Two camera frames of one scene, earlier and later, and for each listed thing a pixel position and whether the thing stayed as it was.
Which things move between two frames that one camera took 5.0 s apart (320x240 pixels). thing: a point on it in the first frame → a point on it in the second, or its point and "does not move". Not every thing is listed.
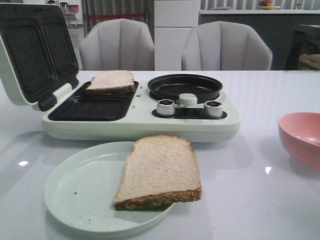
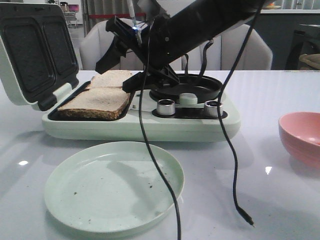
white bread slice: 161,170 → 95,103
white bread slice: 112,80 does not move
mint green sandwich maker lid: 37,55 does not move
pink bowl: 299,134 does not move
